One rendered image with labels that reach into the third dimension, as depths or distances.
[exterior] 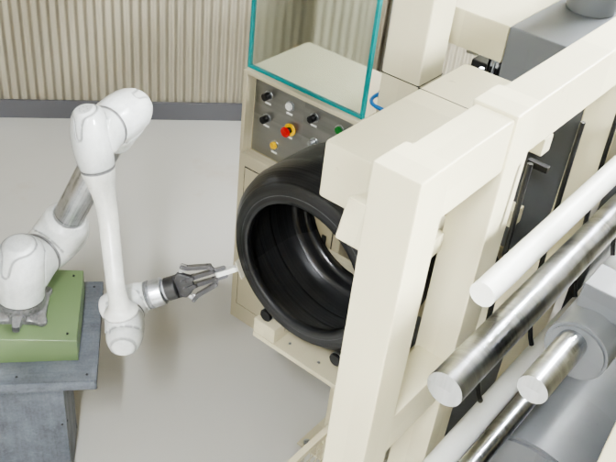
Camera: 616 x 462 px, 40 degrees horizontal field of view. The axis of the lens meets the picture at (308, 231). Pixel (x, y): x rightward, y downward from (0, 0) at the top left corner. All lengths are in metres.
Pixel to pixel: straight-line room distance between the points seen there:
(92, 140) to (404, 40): 0.91
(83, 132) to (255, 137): 1.22
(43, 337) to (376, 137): 1.42
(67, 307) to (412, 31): 1.46
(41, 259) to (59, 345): 0.29
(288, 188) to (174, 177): 2.67
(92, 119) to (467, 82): 1.01
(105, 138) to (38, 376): 0.87
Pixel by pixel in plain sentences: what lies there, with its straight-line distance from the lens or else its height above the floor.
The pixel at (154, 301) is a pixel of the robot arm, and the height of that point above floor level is 0.95.
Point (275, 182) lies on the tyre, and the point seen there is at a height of 1.42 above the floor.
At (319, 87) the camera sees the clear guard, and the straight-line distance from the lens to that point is 3.12.
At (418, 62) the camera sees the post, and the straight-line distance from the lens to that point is 2.43.
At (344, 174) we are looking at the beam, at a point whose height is 1.72.
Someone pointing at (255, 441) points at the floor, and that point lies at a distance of 3.52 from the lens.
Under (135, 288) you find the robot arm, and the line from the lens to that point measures 2.67.
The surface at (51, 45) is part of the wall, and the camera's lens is 5.36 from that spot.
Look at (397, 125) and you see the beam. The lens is 1.96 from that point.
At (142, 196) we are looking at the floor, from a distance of 4.79.
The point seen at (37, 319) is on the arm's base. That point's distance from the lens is 2.91.
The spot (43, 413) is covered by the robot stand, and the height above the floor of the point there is 0.36.
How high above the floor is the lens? 2.71
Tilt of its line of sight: 36 degrees down
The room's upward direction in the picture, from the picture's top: 7 degrees clockwise
